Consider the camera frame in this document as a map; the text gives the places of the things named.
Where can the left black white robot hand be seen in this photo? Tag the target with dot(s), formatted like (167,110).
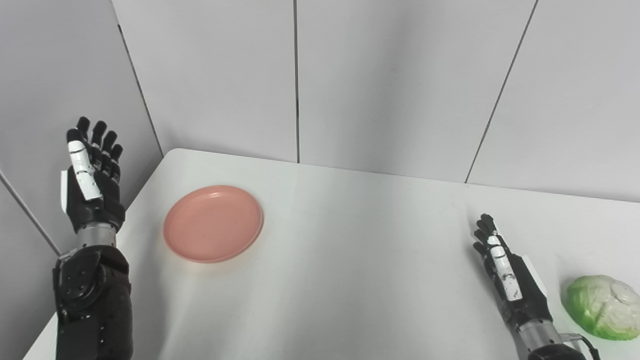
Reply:
(97,200)

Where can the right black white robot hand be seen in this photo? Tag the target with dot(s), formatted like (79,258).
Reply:
(525,295)

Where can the green white cabbage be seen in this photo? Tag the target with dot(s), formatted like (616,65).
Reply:
(602,307)

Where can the pink round plate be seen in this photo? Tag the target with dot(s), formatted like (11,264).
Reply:
(213,224)

